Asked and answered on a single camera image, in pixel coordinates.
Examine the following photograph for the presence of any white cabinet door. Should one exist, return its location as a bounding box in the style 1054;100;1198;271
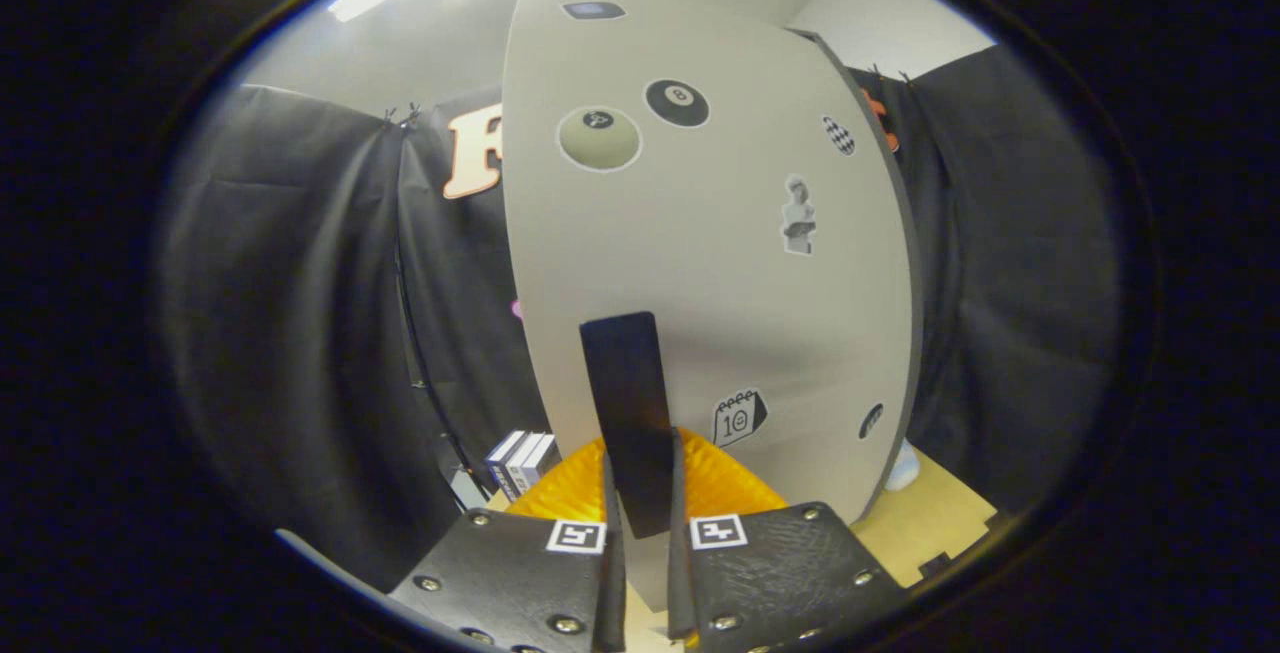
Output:
500;0;913;614

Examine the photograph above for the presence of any thin black cable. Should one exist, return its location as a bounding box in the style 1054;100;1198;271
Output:
393;123;491;504

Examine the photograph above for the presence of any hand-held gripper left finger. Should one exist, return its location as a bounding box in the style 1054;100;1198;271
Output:
388;436;628;653

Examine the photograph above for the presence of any black backdrop cloth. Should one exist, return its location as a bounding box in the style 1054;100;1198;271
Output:
160;43;1119;594

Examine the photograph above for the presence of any white spine book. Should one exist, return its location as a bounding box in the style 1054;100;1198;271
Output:
503;433;546;502

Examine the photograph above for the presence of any black door handle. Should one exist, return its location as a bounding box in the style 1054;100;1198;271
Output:
580;311;676;540

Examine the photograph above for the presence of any grey cabinet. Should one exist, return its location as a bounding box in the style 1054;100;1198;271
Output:
790;28;926;524

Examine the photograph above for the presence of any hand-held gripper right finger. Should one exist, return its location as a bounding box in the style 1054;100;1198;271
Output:
665;428;913;653

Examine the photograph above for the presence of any small white object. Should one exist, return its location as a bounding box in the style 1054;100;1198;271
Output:
885;438;921;492

